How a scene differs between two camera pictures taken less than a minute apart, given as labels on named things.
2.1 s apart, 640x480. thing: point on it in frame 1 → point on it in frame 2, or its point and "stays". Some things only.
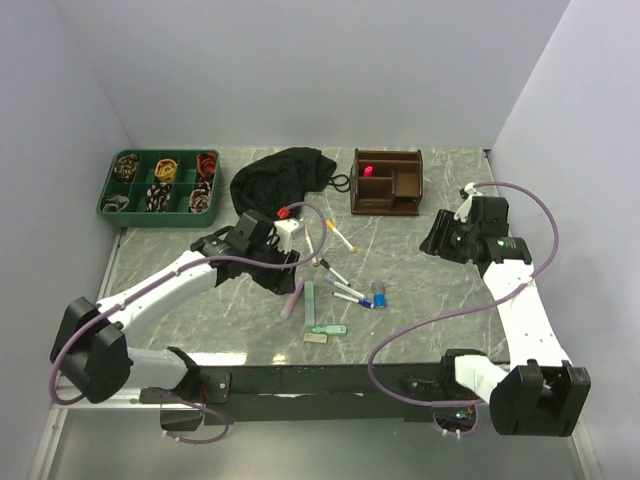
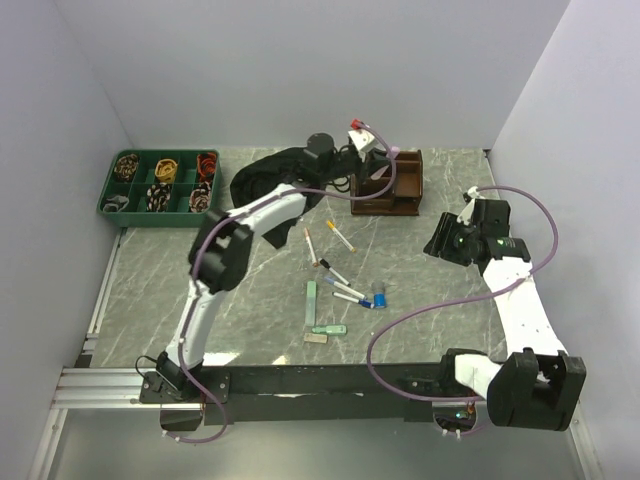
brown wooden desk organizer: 386,182 stays
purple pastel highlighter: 292,298 → 394,151
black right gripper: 443,224 stays
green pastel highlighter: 309,300 stays
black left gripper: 279,281 → 370,163
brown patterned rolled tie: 126,166 stays
